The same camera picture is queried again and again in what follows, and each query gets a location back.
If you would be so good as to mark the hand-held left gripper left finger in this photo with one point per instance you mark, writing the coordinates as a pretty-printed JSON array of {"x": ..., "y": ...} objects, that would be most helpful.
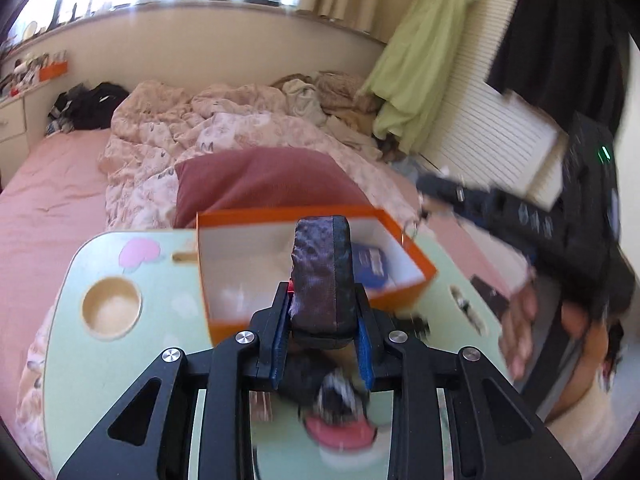
[{"x": 279, "y": 360}]

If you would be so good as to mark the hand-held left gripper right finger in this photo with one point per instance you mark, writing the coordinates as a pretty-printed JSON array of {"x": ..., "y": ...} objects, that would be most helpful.
[{"x": 366, "y": 360}]

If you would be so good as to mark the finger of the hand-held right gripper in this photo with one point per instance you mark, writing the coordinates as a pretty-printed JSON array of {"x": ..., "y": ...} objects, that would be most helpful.
[
  {"x": 460, "y": 192},
  {"x": 480, "y": 225}
]

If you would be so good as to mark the brown block with red symbol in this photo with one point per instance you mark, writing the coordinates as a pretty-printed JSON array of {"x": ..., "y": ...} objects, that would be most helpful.
[{"x": 322, "y": 270}]

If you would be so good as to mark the orange cardboard box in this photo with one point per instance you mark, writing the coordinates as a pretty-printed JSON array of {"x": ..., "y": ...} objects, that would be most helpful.
[{"x": 280, "y": 216}]

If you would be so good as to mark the person's right forearm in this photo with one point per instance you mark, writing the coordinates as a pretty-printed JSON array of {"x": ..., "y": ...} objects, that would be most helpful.
[{"x": 585, "y": 375}]

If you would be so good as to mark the light green desktop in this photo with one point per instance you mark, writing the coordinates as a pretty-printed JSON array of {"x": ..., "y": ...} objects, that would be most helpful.
[{"x": 100, "y": 370}]

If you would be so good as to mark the person's right hand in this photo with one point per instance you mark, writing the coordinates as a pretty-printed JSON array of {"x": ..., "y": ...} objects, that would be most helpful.
[{"x": 520, "y": 325}]

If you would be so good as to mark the black plush toy pink tongue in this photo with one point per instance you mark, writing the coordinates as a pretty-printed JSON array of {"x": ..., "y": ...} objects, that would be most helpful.
[{"x": 335, "y": 405}]

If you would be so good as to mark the light blue cloth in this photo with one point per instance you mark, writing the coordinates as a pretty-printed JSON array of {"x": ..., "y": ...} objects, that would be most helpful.
[{"x": 406, "y": 166}]

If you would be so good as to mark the black phone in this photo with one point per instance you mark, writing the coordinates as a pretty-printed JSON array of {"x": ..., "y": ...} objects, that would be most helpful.
[{"x": 487, "y": 290}]

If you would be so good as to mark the white slatted wardrobe door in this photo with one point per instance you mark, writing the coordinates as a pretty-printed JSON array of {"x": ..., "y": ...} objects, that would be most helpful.
[{"x": 490, "y": 130}]

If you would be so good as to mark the blue patterned tin box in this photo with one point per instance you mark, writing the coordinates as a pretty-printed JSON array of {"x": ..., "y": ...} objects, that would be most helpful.
[{"x": 372, "y": 265}]

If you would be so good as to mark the light green garment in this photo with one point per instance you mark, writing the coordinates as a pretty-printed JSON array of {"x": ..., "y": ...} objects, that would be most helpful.
[{"x": 425, "y": 60}]

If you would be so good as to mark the pile of beige clothes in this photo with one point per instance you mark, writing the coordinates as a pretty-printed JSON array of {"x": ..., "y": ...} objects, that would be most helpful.
[{"x": 335, "y": 95}]

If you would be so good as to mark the black hanging garment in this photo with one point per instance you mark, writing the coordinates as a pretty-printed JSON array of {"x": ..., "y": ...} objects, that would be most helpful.
[{"x": 560, "y": 35}]

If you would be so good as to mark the floral cream duvet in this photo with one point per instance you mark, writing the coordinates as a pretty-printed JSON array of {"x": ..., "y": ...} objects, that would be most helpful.
[{"x": 150, "y": 145}]

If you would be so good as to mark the pink bed sheet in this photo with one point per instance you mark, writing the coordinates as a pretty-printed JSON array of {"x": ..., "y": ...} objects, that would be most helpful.
[{"x": 45, "y": 200}]

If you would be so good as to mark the pile of black clothes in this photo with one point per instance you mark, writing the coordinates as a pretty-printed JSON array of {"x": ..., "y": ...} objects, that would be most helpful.
[{"x": 95, "y": 105}]

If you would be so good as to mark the white nightstand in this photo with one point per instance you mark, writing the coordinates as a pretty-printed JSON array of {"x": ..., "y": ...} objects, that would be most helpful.
[{"x": 10, "y": 120}]

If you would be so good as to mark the orange desk organizer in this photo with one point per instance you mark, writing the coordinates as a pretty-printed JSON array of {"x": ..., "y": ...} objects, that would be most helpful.
[{"x": 52, "y": 71}]

